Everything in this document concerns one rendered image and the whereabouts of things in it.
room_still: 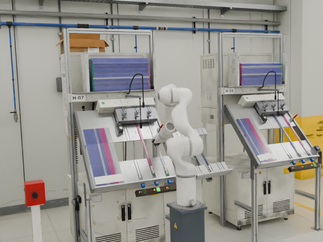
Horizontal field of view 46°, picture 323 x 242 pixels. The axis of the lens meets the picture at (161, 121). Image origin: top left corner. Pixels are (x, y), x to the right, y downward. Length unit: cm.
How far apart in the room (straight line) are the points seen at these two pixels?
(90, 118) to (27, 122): 158
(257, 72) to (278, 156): 87
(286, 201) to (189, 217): 196
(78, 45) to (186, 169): 169
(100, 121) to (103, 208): 69
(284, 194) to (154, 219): 142
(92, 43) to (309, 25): 328
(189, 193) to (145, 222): 108
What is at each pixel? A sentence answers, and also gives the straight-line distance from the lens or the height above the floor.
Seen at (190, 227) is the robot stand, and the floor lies 59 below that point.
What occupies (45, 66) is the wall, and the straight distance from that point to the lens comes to 461.
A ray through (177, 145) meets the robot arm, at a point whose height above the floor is 108.
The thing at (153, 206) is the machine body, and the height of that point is 40.
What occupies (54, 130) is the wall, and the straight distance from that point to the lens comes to 465.
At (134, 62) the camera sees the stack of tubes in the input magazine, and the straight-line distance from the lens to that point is 326.
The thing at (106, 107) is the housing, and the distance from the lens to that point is 313.
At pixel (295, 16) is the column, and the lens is 581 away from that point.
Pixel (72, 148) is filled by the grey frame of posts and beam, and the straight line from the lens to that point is 322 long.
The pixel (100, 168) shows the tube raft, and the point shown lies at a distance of 287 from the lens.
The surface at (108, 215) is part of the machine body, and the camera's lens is 321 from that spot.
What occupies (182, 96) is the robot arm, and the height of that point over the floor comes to 136.
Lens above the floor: 147
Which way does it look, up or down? 6 degrees down
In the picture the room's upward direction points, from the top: 2 degrees counter-clockwise
